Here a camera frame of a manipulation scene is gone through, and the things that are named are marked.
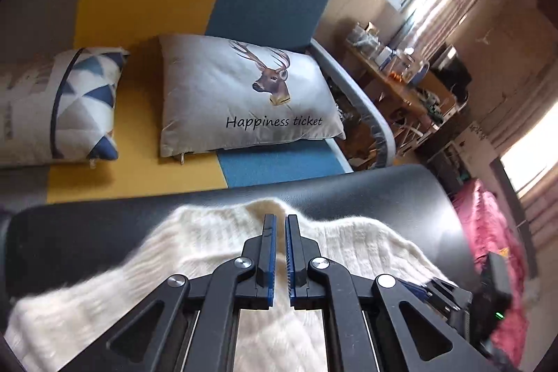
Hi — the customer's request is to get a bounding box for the geometric print pillow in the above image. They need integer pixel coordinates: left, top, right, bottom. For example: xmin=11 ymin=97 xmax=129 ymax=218
xmin=0 ymin=46 xmax=130 ymax=169

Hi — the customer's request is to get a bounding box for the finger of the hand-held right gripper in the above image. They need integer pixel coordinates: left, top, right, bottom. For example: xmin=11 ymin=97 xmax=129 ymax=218
xmin=399 ymin=278 xmax=472 ymax=325

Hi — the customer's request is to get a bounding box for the pink blanket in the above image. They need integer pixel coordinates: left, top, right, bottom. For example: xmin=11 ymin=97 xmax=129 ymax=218
xmin=451 ymin=179 xmax=530 ymax=368

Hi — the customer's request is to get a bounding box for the wooden desk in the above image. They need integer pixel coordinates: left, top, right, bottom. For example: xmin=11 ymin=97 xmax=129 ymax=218
xmin=344 ymin=45 xmax=469 ymax=150

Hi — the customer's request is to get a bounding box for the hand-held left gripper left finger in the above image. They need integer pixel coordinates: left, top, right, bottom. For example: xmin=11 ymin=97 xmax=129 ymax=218
xmin=107 ymin=214 xmax=277 ymax=372

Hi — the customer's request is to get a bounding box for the small bright window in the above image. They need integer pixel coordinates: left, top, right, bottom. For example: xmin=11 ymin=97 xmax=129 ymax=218
xmin=501 ymin=132 xmax=558 ymax=198

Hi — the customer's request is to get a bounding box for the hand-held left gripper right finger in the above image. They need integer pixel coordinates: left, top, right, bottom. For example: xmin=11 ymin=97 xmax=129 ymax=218
xmin=285 ymin=214 xmax=489 ymax=372

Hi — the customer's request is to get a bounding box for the grey deer print pillow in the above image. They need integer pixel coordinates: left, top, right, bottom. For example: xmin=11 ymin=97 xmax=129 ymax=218
xmin=158 ymin=33 xmax=346 ymax=158

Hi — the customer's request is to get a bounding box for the black television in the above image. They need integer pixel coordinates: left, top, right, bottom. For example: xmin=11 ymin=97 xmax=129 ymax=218
xmin=429 ymin=45 xmax=474 ymax=103

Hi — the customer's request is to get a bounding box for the cream knit sweater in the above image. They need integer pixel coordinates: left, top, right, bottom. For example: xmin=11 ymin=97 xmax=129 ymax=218
xmin=4 ymin=200 xmax=458 ymax=372

